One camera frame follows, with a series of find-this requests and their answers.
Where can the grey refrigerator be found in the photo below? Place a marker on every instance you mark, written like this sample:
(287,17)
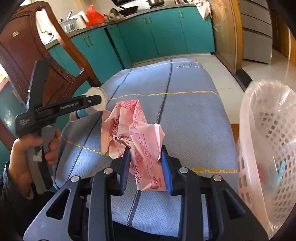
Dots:
(257,31)

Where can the striped paper cup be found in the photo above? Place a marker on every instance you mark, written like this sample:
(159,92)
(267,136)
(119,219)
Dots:
(97,101)

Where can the red plastic bag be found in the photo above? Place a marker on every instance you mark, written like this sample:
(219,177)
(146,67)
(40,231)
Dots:
(94,17)

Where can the light blue cloth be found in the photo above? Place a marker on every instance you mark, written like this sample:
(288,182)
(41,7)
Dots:
(274,175)

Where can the teal kitchen cabinets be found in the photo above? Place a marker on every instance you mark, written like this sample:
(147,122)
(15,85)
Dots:
(156,33)

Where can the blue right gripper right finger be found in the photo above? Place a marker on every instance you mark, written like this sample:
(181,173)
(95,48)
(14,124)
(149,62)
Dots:
(165,162)

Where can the steel kettle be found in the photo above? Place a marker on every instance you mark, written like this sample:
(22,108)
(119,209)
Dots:
(114,14)

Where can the white plastic laundry basket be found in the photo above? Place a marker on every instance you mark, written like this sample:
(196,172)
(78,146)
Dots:
(267,133)

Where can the dish rack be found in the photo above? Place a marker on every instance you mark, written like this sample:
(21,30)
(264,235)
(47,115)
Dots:
(69,25)

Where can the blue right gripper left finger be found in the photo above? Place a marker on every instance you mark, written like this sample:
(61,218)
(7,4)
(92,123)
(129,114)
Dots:
(124,168)

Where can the black frying pan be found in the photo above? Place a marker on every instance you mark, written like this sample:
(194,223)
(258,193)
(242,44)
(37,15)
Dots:
(128,11)

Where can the wooden door panel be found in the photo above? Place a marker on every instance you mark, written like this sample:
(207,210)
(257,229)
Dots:
(228,33)

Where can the brown wooden chair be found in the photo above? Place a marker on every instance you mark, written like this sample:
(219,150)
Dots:
(21,47)

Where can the pink printed paper wrapper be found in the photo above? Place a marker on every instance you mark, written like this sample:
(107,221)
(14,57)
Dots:
(126,125)

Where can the person's left hand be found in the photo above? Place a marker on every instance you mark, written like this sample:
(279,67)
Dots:
(18,170)

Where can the pink hanging towel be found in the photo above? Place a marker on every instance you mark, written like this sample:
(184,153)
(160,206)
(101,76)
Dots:
(203,8)

